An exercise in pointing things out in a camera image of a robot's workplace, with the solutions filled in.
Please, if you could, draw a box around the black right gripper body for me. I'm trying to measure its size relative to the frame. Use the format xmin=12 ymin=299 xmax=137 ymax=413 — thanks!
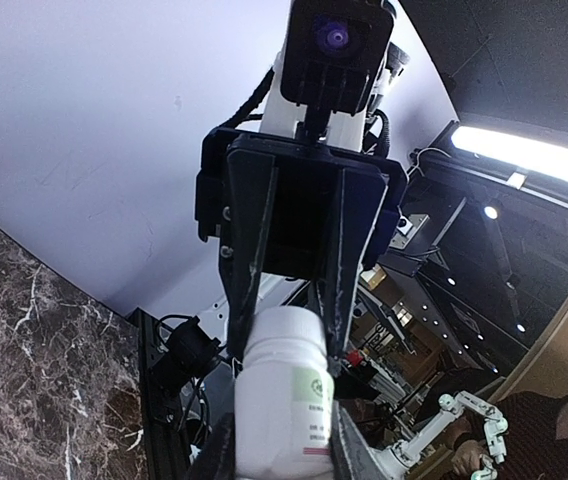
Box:
xmin=193 ymin=127 xmax=409 ymax=281

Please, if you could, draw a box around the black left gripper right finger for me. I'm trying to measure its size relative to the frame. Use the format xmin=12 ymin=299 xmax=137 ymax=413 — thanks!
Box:
xmin=331 ymin=402 xmax=397 ymax=480

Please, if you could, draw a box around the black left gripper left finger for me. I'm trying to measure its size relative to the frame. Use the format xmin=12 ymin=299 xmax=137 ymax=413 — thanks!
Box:
xmin=186 ymin=414 xmax=236 ymax=480

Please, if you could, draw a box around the black front table rail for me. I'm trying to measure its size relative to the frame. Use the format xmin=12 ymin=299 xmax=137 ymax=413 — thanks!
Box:
xmin=129 ymin=308 xmax=193 ymax=480

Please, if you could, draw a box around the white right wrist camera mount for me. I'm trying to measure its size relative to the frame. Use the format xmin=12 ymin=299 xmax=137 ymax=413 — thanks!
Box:
xmin=258 ymin=51 xmax=392 ymax=158

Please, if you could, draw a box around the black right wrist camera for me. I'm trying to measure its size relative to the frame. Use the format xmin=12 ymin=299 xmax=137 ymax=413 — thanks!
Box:
xmin=281 ymin=0 xmax=396 ymax=115

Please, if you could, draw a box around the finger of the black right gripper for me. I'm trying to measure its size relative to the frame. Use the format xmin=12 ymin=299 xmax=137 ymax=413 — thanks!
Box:
xmin=313 ymin=169 xmax=388 ymax=376
xmin=221 ymin=149 xmax=278 ymax=358

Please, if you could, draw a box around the white pill bottle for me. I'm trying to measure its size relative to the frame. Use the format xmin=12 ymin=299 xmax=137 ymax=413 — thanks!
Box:
xmin=234 ymin=306 xmax=334 ymax=479

